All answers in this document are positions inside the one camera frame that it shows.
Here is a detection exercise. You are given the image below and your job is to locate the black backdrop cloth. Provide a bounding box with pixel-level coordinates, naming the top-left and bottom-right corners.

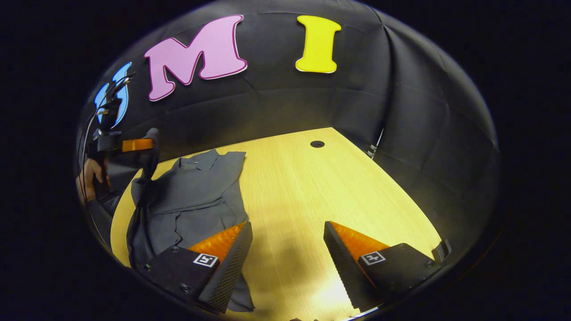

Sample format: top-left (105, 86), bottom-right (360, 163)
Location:
top-left (74, 0), bottom-right (500, 268)

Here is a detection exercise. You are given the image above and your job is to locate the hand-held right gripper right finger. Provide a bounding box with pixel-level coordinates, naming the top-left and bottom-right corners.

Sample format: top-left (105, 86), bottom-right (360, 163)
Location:
top-left (323, 221), bottom-right (441, 312)

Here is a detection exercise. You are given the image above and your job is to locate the grey collared shirt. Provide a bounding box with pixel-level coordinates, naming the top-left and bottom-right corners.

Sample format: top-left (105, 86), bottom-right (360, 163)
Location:
top-left (126, 128), bottom-right (256, 313)

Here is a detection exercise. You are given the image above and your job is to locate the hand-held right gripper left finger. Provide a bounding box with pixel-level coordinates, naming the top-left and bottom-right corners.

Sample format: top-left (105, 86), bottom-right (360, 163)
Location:
top-left (143, 222), bottom-right (253, 314)

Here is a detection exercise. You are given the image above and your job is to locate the white cable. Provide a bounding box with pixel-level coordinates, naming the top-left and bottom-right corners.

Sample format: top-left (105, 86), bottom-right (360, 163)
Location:
top-left (367, 128), bottom-right (384, 159)

